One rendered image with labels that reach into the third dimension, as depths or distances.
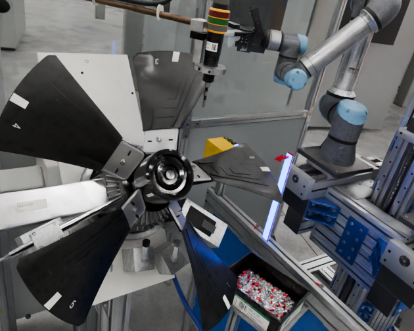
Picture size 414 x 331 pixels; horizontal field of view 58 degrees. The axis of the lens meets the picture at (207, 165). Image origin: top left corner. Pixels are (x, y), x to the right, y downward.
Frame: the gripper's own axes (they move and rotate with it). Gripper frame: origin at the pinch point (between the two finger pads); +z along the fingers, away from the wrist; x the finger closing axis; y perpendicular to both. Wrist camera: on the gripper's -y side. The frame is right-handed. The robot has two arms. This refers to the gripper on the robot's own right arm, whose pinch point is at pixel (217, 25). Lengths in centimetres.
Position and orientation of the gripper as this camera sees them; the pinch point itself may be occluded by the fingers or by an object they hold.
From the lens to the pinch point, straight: 149.7
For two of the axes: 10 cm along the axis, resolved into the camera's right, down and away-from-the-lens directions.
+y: -1.7, 8.0, 5.7
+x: -0.5, -5.9, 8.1
